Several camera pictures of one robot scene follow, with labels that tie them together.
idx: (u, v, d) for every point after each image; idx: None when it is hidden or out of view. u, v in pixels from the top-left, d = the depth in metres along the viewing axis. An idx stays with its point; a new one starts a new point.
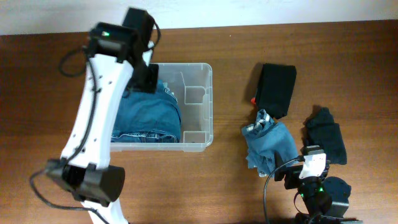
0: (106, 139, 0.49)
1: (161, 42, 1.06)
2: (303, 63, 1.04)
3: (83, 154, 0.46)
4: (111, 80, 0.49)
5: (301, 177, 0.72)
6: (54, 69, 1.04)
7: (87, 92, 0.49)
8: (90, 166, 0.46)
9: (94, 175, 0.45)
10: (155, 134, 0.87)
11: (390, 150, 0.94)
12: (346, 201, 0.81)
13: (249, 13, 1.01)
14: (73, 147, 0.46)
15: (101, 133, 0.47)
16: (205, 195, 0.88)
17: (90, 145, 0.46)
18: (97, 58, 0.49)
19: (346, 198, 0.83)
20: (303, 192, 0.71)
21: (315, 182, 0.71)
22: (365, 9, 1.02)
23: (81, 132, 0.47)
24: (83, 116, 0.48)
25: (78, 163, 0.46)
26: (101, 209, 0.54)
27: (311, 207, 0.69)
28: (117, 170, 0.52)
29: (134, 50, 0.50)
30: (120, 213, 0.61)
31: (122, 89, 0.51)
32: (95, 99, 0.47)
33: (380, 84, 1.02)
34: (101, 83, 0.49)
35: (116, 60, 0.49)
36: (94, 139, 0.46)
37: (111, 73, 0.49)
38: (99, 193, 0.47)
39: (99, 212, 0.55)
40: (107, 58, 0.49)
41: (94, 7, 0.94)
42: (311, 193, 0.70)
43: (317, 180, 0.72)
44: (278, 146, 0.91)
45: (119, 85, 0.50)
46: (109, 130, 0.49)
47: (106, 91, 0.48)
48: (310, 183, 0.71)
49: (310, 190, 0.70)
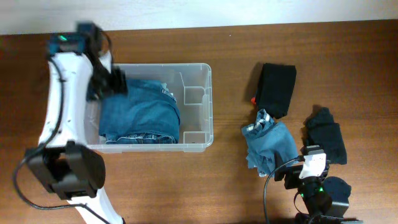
0: (79, 122, 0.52)
1: (161, 42, 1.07)
2: (303, 62, 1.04)
3: (60, 135, 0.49)
4: (74, 70, 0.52)
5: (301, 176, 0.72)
6: None
7: (52, 80, 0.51)
8: (69, 145, 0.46)
9: (74, 150, 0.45)
10: (152, 135, 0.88)
11: (390, 150, 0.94)
12: (347, 201, 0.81)
13: (249, 13, 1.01)
14: (50, 132, 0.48)
15: (74, 117, 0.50)
16: (205, 195, 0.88)
17: (66, 127, 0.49)
18: (58, 57, 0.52)
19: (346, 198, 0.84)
20: (303, 192, 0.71)
21: (314, 180, 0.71)
22: (365, 8, 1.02)
23: (54, 117, 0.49)
24: (52, 103, 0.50)
25: (58, 144, 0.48)
26: (89, 203, 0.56)
27: (311, 206, 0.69)
28: (94, 154, 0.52)
29: (91, 49, 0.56)
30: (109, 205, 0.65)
31: (84, 78, 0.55)
32: (63, 88, 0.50)
33: (380, 84, 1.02)
34: (66, 73, 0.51)
35: (75, 53, 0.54)
36: (68, 120, 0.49)
37: (72, 66, 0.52)
38: (83, 171, 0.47)
39: (89, 206, 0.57)
40: (66, 55, 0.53)
41: (94, 6, 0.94)
42: (310, 193, 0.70)
43: (316, 178, 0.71)
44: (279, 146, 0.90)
45: (82, 74, 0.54)
46: (80, 115, 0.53)
47: (71, 78, 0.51)
48: (309, 182, 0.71)
49: (309, 190, 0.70)
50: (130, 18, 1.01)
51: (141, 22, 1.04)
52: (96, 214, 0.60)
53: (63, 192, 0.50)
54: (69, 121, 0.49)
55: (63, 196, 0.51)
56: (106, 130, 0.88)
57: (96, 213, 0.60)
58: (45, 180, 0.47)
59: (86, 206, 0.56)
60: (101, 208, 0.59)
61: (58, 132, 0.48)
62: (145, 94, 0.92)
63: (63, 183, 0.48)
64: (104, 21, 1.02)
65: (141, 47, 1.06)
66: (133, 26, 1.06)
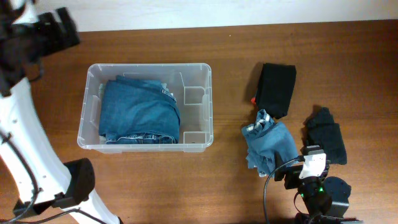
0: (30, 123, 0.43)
1: (161, 42, 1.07)
2: (303, 62, 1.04)
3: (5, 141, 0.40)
4: None
5: (301, 176, 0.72)
6: (53, 68, 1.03)
7: None
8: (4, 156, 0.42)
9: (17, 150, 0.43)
10: (153, 135, 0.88)
11: (390, 150, 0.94)
12: (347, 201, 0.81)
13: (249, 12, 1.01)
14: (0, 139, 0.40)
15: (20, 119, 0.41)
16: (205, 195, 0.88)
17: (16, 129, 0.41)
18: None
19: (345, 198, 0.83)
20: (303, 192, 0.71)
21: (315, 180, 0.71)
22: (365, 8, 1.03)
23: None
24: None
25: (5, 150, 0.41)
26: (83, 206, 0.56)
27: (311, 206, 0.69)
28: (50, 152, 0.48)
29: None
30: (104, 206, 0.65)
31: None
32: None
33: (379, 84, 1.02)
34: None
35: None
36: (14, 121, 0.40)
37: None
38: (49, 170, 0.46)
39: (83, 210, 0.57)
40: None
41: (94, 6, 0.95)
42: (311, 193, 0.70)
43: (317, 179, 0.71)
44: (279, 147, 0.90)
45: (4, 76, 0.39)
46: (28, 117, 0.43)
47: None
48: (309, 182, 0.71)
49: (309, 190, 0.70)
50: (130, 18, 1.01)
51: (141, 22, 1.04)
52: (91, 216, 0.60)
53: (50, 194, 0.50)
54: (16, 122, 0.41)
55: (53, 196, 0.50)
56: (105, 130, 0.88)
57: (91, 215, 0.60)
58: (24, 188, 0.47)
59: (79, 210, 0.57)
60: (96, 210, 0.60)
61: (7, 136, 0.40)
62: (145, 94, 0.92)
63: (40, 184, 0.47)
64: (104, 21, 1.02)
65: (141, 47, 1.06)
66: (133, 25, 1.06)
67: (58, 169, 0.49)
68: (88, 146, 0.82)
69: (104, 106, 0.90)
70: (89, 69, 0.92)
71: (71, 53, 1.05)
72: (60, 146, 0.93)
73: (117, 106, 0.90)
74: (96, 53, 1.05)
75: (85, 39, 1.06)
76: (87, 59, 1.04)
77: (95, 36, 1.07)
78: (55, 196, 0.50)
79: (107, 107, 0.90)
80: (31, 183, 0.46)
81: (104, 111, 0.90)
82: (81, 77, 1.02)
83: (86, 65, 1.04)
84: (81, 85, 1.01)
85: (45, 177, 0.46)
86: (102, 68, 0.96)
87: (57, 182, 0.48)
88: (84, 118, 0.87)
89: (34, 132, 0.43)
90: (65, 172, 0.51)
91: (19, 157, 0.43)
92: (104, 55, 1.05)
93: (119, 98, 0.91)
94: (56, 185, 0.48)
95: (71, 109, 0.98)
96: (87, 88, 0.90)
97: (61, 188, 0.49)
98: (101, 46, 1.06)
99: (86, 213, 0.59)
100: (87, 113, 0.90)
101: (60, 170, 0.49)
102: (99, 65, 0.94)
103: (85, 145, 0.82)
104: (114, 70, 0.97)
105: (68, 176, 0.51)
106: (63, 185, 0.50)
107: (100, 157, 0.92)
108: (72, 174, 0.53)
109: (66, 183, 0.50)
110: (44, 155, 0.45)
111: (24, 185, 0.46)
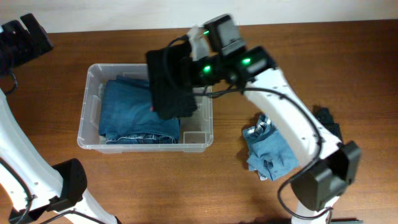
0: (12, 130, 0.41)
1: (161, 42, 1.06)
2: (303, 62, 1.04)
3: None
4: None
5: (226, 52, 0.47)
6: (54, 68, 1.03)
7: None
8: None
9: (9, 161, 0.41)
10: (153, 135, 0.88)
11: (391, 150, 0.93)
12: (303, 139, 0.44)
13: (249, 12, 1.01)
14: None
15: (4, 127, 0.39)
16: (205, 195, 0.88)
17: None
18: None
19: (310, 140, 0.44)
20: (245, 58, 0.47)
21: (241, 46, 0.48)
22: (362, 7, 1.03)
23: None
24: None
25: None
26: (78, 207, 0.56)
27: (249, 88, 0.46)
28: (40, 157, 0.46)
29: None
30: (98, 205, 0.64)
31: None
32: None
33: (379, 84, 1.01)
34: None
35: None
36: None
37: None
38: (39, 173, 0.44)
39: (78, 210, 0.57)
40: None
41: (94, 6, 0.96)
42: (250, 71, 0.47)
43: (236, 76, 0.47)
44: (284, 151, 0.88)
45: None
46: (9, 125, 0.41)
47: None
48: (238, 75, 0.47)
49: (239, 63, 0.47)
50: (131, 18, 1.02)
51: (141, 22, 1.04)
52: (87, 217, 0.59)
53: (50, 199, 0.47)
54: None
55: (51, 200, 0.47)
56: (105, 130, 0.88)
57: (88, 216, 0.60)
58: (18, 196, 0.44)
59: (75, 211, 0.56)
60: (91, 211, 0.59)
61: None
62: (145, 94, 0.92)
63: (33, 188, 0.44)
64: (104, 21, 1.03)
65: (140, 47, 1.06)
66: (133, 25, 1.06)
67: (50, 173, 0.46)
68: (88, 146, 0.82)
69: (104, 106, 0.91)
70: (89, 68, 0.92)
71: (71, 53, 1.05)
72: (59, 146, 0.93)
73: (117, 106, 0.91)
74: (96, 53, 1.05)
75: (86, 39, 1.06)
76: (87, 59, 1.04)
77: (96, 37, 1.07)
78: (50, 201, 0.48)
79: (107, 107, 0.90)
80: (23, 192, 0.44)
81: (104, 111, 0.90)
82: (81, 77, 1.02)
83: (85, 65, 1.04)
84: (81, 86, 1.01)
85: (37, 183, 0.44)
86: (102, 68, 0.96)
87: (50, 185, 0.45)
88: (84, 118, 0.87)
89: (16, 140, 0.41)
90: (56, 175, 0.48)
91: (3, 163, 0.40)
92: (104, 54, 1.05)
93: (119, 98, 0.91)
94: (49, 190, 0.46)
95: (71, 110, 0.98)
96: (87, 88, 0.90)
97: (54, 193, 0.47)
98: (101, 46, 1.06)
99: (82, 213, 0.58)
100: (87, 114, 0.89)
101: (51, 173, 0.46)
102: (99, 65, 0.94)
103: (85, 145, 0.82)
104: (114, 70, 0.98)
105: (60, 178, 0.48)
106: (56, 189, 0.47)
107: (100, 157, 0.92)
108: (64, 177, 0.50)
109: (59, 187, 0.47)
110: (29, 158, 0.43)
111: (17, 195, 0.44)
